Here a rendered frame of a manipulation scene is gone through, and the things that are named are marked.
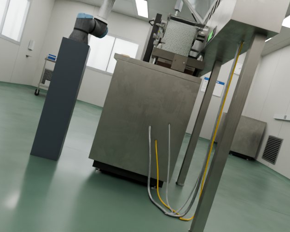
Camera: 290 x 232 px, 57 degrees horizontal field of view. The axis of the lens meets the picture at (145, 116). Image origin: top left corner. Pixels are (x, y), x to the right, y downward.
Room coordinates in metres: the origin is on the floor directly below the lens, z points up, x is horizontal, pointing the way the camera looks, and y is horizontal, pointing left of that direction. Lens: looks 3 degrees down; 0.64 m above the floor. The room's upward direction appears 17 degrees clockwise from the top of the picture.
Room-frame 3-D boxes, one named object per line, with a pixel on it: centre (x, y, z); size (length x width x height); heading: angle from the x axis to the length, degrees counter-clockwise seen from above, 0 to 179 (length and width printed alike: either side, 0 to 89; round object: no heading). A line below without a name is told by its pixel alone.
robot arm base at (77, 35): (2.04, 0.65, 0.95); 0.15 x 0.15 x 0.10
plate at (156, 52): (2.06, -0.11, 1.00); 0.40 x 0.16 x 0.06; 89
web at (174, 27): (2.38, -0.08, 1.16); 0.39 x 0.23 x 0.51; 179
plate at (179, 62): (1.97, -0.13, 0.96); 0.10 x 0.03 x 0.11; 89
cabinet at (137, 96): (3.19, -0.03, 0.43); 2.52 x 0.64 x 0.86; 179
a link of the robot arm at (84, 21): (2.05, 0.65, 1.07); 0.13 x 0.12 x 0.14; 140
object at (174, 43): (2.18, -0.08, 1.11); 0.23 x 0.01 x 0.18; 89
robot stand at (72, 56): (2.04, 0.65, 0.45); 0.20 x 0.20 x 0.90; 11
